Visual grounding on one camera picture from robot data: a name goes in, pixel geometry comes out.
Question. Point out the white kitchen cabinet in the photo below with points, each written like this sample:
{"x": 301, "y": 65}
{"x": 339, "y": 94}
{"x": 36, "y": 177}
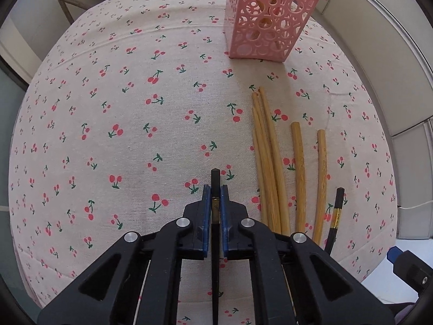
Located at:
{"x": 389, "y": 57}

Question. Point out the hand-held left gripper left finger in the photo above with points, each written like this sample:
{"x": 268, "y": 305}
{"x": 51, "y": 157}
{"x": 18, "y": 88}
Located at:
{"x": 207, "y": 210}

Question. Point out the black chopstick with gold band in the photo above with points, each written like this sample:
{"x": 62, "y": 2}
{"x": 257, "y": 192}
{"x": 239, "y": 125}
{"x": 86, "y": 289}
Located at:
{"x": 338, "y": 203}
{"x": 215, "y": 176}

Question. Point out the frosted glass sliding door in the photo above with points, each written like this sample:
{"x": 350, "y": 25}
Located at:
{"x": 10, "y": 125}

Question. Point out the bamboo chopstick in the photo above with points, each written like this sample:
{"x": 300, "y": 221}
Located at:
{"x": 322, "y": 176}
{"x": 261, "y": 176}
{"x": 299, "y": 176}
{"x": 269, "y": 182}
{"x": 279, "y": 176}

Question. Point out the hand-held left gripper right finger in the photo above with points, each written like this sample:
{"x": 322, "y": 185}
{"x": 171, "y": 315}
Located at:
{"x": 224, "y": 210}

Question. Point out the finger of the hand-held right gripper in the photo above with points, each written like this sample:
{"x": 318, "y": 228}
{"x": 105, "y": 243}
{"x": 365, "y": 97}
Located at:
{"x": 412, "y": 270}

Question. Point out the cherry print tablecloth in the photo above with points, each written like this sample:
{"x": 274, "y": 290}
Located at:
{"x": 135, "y": 91}

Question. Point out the pink perforated plastic utensil holder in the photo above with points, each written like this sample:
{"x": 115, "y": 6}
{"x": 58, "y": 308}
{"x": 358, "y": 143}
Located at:
{"x": 260, "y": 56}

